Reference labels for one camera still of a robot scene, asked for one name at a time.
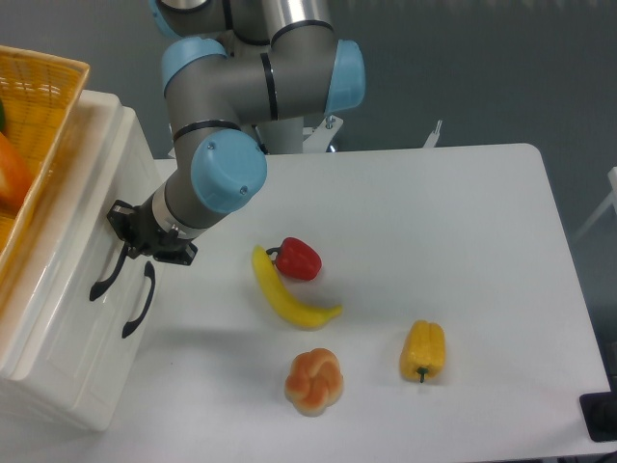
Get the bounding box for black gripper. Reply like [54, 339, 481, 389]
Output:
[106, 200, 198, 265]

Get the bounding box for yellow woven basket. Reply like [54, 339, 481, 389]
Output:
[1, 45, 90, 278]

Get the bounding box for white bracket behind table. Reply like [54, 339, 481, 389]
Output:
[423, 120, 443, 149]

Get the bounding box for green toy in basket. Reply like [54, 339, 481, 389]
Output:
[0, 100, 6, 132]

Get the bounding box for black device at table edge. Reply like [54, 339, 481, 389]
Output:
[579, 392, 616, 443]

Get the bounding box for orange toy in basket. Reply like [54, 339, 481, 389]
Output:
[1, 134, 33, 213]

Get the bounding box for white frame at right edge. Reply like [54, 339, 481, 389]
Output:
[572, 167, 617, 243]

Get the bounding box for black lower drawer handle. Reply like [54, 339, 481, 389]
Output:
[121, 261, 156, 339]

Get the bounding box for yellow toy banana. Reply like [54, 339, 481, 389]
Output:
[252, 245, 343, 330]

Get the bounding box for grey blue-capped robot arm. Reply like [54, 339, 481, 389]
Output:
[107, 1, 365, 265]

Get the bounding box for red toy bell pepper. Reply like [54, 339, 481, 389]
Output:
[266, 237, 322, 281]

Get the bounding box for knotted bread roll toy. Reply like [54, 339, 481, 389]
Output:
[284, 348, 344, 417]

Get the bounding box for white drawer cabinet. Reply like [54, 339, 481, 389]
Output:
[0, 89, 160, 433]

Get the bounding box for yellow toy bell pepper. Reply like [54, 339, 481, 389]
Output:
[399, 320, 446, 383]

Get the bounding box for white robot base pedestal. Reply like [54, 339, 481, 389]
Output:
[253, 115, 344, 154]

